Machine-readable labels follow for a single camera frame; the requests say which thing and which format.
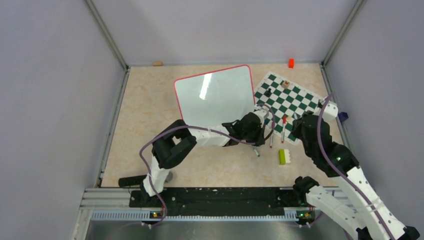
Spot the purple capped marker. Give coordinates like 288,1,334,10
269,120,275,149

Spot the small wooden piece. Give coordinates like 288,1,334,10
152,61,163,67

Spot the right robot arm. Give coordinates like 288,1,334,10
291,100,421,240

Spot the black microphone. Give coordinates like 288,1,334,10
118,170,174,188

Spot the purple block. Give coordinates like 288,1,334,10
338,112,349,123

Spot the red capped marker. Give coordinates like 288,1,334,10
281,115,287,144

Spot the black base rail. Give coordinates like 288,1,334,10
129,187,314,217

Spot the pink framed whiteboard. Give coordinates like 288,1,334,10
173,64,256,128

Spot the wooden block on chessboard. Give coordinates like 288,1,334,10
281,80,291,89

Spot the green white chessboard mat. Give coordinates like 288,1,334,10
254,72,324,146

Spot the orange block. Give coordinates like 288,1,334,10
288,58,295,69

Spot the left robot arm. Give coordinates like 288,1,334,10
140,109,269,207

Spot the green white lego block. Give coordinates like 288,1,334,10
278,149,291,166

